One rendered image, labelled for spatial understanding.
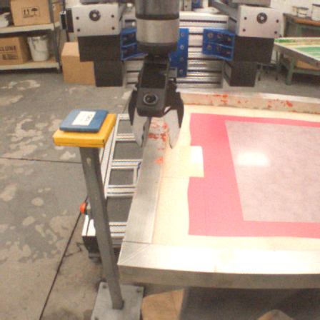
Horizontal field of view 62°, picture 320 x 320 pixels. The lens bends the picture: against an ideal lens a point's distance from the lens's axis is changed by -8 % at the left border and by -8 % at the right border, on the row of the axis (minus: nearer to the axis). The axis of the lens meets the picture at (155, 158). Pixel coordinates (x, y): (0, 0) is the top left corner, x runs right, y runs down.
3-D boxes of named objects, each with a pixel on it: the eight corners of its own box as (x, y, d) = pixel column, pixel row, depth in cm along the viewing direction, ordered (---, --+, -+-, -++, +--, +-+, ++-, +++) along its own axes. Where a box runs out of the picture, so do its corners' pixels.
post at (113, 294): (90, 323, 119) (26, 143, 63) (101, 282, 136) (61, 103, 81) (138, 329, 117) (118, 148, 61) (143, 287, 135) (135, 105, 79)
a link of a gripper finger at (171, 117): (186, 134, 62) (177, 95, 57) (186, 149, 58) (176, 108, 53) (172, 136, 63) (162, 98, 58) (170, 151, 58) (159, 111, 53)
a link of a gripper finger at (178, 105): (188, 123, 56) (178, 81, 51) (188, 127, 55) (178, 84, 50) (164, 127, 57) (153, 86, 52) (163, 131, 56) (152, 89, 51)
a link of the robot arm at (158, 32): (179, 21, 43) (128, 20, 43) (178, 48, 45) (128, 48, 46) (180, 14, 49) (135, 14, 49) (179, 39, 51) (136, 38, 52)
